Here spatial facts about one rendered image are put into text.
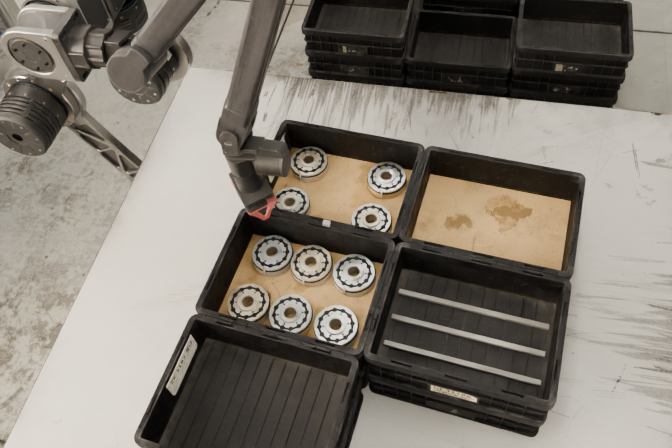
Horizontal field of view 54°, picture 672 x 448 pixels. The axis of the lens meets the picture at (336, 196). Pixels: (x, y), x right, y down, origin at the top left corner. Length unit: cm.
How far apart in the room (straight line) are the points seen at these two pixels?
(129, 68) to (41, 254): 183
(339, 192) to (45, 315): 148
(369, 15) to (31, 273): 173
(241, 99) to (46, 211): 200
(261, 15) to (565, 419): 112
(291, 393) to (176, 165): 88
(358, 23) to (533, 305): 152
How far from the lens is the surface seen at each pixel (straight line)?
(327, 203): 177
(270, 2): 114
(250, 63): 121
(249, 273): 169
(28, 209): 320
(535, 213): 177
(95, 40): 134
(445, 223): 172
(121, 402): 179
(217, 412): 157
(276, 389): 155
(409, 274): 164
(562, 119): 216
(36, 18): 141
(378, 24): 276
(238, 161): 134
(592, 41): 275
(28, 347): 284
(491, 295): 163
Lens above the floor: 227
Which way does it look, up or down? 54 degrees down
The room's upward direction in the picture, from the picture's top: 9 degrees counter-clockwise
